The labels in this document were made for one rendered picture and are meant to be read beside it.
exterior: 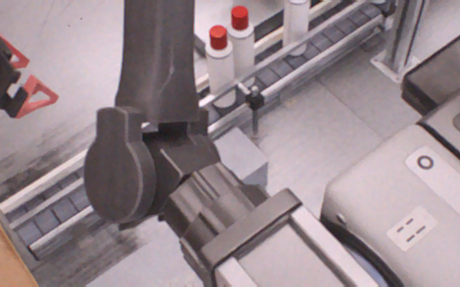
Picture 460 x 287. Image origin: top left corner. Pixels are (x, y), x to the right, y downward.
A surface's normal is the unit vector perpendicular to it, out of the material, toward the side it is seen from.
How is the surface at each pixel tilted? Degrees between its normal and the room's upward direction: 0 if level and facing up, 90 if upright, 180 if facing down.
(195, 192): 13
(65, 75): 0
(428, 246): 0
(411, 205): 0
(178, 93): 63
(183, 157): 39
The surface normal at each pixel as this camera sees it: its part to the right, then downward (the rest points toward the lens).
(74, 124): -0.05, -0.54
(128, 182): -0.64, 0.07
